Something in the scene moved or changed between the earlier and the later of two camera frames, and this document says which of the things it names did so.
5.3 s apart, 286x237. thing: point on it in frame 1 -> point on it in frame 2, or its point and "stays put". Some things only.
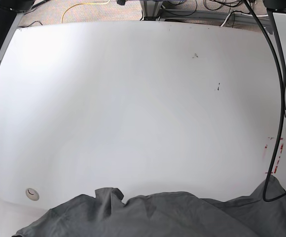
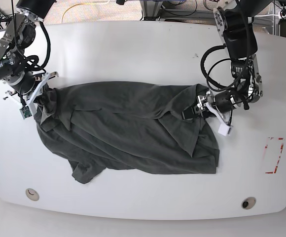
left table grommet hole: [32, 194] stays put
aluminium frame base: [152, 10] stays put
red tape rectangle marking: [281, 149] stays put
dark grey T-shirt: [104, 213] -> [133, 124]
